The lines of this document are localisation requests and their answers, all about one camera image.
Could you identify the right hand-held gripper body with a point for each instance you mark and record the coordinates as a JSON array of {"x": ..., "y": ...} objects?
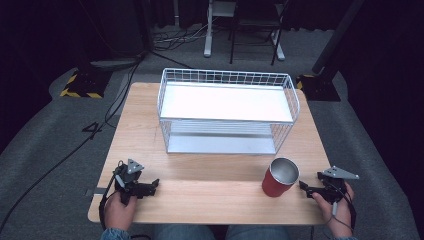
[{"x": 333, "y": 186}]

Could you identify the person's left hand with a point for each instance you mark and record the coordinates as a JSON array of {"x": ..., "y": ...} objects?
[{"x": 119, "y": 211}]

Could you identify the person's denim sleeve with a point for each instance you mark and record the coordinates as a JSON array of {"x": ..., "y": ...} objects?
[
  {"x": 345, "y": 238},
  {"x": 115, "y": 234}
]

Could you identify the black metal chair frame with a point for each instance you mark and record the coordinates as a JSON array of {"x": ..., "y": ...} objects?
[{"x": 255, "y": 22}]

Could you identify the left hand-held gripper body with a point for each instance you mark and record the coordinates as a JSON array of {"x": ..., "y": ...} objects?
[{"x": 128, "y": 181}]

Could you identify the black slanted pole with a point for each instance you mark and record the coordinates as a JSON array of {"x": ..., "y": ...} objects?
[{"x": 336, "y": 36}]

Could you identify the person's right denim sleeve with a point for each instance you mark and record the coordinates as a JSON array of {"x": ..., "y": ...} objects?
[{"x": 345, "y": 238}]

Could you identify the black base with hazard stripes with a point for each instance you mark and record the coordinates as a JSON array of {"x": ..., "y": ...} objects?
[
  {"x": 85, "y": 83},
  {"x": 318, "y": 87}
]

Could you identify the person's left denim sleeve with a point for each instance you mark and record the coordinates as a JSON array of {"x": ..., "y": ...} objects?
[{"x": 115, "y": 234}]

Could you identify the red cup with steel inside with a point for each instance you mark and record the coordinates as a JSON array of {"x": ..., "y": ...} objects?
[{"x": 276, "y": 186}]

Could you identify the white desk frame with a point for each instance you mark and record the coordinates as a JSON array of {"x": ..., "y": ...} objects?
[{"x": 209, "y": 30}]

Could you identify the person's right hand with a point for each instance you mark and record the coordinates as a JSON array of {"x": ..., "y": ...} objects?
[{"x": 338, "y": 216}]

